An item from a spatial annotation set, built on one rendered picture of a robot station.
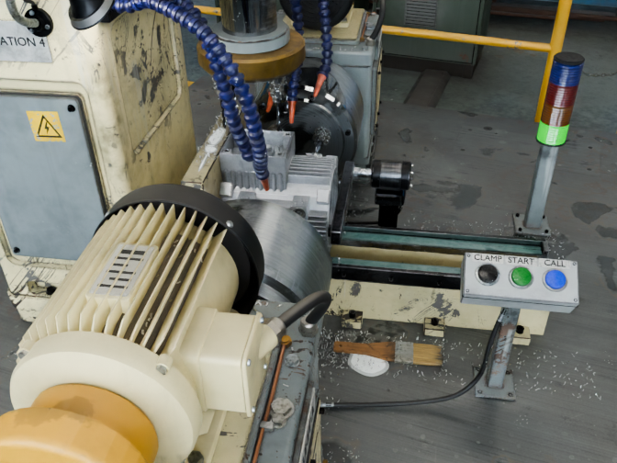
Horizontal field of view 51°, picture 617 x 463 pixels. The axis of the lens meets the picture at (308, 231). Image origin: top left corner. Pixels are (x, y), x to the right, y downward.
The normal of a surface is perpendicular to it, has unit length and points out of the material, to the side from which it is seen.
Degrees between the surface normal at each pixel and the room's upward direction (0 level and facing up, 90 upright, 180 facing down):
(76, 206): 90
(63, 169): 90
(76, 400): 6
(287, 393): 0
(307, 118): 90
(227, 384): 90
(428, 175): 0
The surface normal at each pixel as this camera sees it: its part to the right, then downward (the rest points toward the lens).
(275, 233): 0.40, -0.70
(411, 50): -0.36, 0.55
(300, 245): 0.66, -0.54
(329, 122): -0.15, 0.58
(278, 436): -0.01, -0.81
